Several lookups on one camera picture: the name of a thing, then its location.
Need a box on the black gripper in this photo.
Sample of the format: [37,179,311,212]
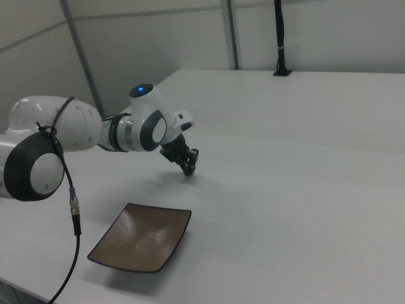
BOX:
[159,134,200,175]

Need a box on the square brown ceramic plate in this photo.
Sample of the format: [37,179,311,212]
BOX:
[87,202,192,274]

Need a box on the black pole on square base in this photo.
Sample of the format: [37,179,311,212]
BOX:
[273,0,292,77]

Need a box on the upright grey metal partition post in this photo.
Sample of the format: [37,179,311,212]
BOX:
[220,0,240,70]

